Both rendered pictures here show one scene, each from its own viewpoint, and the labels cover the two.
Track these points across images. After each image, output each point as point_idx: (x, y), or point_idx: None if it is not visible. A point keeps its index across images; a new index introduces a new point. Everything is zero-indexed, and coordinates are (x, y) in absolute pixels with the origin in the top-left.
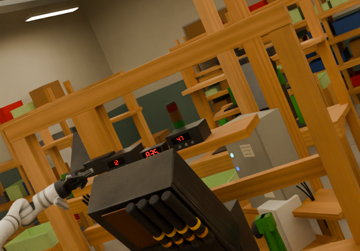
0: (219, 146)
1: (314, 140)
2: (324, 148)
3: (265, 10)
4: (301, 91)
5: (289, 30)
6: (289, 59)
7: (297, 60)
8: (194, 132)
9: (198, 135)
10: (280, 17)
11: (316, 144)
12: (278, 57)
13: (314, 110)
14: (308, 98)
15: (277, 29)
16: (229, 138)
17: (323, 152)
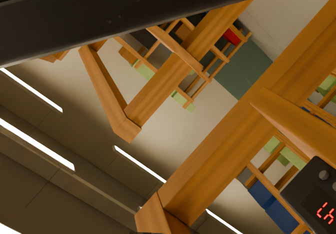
0: (296, 107)
1: (299, 55)
2: (307, 38)
3: (137, 229)
4: (234, 118)
5: (162, 185)
6: (194, 161)
7: (196, 152)
8: (296, 189)
9: (302, 175)
10: (148, 205)
11: (304, 49)
12: (192, 174)
13: (257, 88)
14: (243, 105)
15: (160, 200)
16: (273, 107)
17: (314, 33)
